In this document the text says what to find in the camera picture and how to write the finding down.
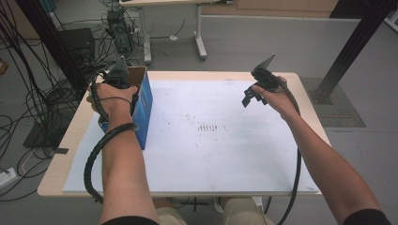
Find grey device with cables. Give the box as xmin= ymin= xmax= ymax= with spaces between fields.
xmin=106 ymin=7 xmax=134 ymax=54

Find black shirt left sleeve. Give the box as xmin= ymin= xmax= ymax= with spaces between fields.
xmin=99 ymin=215 xmax=161 ymax=225

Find person's left hand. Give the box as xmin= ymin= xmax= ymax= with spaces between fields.
xmin=86 ymin=82 xmax=139 ymax=122

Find black shirt sleeve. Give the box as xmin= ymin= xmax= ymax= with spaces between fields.
xmin=342 ymin=208 xmax=393 ymax=225
xmin=99 ymin=215 xmax=161 ymax=225

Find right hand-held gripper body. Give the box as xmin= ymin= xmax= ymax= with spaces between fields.
xmin=250 ymin=53 xmax=287 ymax=93

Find black spiral-wrapped cable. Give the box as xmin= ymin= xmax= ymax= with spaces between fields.
xmin=84 ymin=69 xmax=140 ymax=205

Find thin black wristband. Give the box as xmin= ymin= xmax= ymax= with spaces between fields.
xmin=97 ymin=96 xmax=134 ymax=106

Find person's leg beige trousers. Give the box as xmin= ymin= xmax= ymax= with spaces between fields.
xmin=154 ymin=198 xmax=189 ymax=225
xmin=220 ymin=197 xmax=276 ymax=225

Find black floor plate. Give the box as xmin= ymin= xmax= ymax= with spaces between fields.
xmin=23 ymin=118 xmax=71 ymax=149

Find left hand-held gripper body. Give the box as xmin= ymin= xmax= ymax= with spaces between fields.
xmin=102 ymin=55 xmax=131 ymax=90

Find person's right hand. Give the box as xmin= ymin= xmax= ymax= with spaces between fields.
xmin=252 ymin=76 xmax=301 ymax=123

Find blue cardboard box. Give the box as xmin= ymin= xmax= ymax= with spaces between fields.
xmin=98 ymin=66 xmax=154 ymax=151

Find white table mat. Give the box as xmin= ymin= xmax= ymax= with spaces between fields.
xmin=62 ymin=79 xmax=320 ymax=194

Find person's right leg beige trousers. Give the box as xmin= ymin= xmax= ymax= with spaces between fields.
xmin=220 ymin=197 xmax=276 ymax=225

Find grey floor mat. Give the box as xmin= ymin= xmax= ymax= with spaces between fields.
xmin=299 ymin=76 xmax=367 ymax=128

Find black computer case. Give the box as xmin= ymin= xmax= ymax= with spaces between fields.
xmin=57 ymin=27 xmax=97 ymax=64

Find tangle of black cables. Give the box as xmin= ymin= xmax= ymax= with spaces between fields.
xmin=0 ymin=6 xmax=107 ymax=203

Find person's left leg beige trousers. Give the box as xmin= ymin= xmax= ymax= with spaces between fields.
xmin=154 ymin=198 xmax=189 ymax=225

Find black smooth cable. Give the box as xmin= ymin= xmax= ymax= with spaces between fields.
xmin=275 ymin=78 xmax=303 ymax=225

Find white power strip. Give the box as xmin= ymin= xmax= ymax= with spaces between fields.
xmin=0 ymin=167 xmax=17 ymax=188

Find white-legged desk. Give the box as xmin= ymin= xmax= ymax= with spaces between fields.
xmin=118 ymin=0 xmax=234 ymax=66

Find black slanted metal post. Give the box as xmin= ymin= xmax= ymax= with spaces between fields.
xmin=313 ymin=0 xmax=398 ymax=104

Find black shirt right sleeve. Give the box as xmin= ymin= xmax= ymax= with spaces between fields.
xmin=342 ymin=208 xmax=393 ymax=225

